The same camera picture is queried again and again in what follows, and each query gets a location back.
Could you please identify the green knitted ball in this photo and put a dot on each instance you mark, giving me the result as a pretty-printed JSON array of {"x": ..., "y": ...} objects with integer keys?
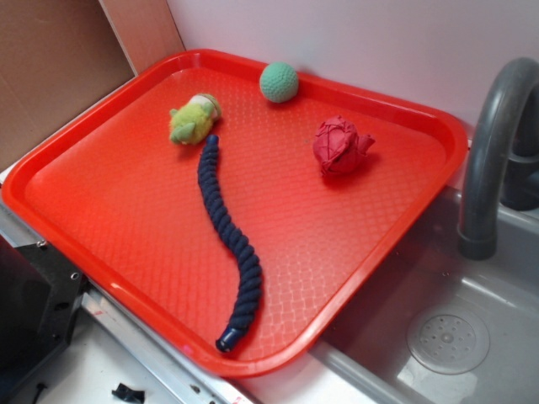
[{"x": 279, "y": 82}]

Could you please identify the red crumpled cloth ball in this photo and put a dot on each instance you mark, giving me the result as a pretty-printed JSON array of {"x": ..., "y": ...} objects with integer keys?
[{"x": 339, "y": 147}]

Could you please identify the brown cardboard panel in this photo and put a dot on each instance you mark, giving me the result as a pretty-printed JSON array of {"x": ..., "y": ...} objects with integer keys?
[{"x": 60, "y": 57}]

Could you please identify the grey toy sink basin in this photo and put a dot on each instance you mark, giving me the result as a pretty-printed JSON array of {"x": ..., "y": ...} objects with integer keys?
[{"x": 430, "y": 326}]

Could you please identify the grey toy faucet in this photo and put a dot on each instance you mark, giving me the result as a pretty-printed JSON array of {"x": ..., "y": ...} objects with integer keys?
[{"x": 502, "y": 167}]

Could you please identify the black tape scrap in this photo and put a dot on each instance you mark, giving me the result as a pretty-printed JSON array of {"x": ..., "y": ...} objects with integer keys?
[{"x": 127, "y": 394}]

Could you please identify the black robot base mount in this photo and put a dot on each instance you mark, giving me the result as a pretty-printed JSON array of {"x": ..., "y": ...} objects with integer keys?
[{"x": 41, "y": 292}]

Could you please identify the red plastic tray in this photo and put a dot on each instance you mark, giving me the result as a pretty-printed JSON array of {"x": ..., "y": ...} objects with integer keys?
[{"x": 118, "y": 198}]

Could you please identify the green plush toy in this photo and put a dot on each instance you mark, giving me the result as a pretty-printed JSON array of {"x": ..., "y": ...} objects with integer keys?
[{"x": 192, "y": 123}]

